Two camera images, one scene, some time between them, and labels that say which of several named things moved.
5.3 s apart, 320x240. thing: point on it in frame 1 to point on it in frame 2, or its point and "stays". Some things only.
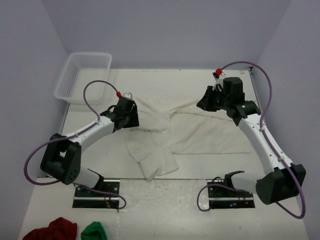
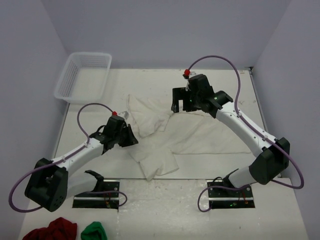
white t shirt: (164, 130) stays
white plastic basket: (81, 68) stays
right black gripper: (205, 103) to (179, 94)
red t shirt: (59, 229) stays
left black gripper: (134, 121) to (131, 139)
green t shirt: (94, 231) stays
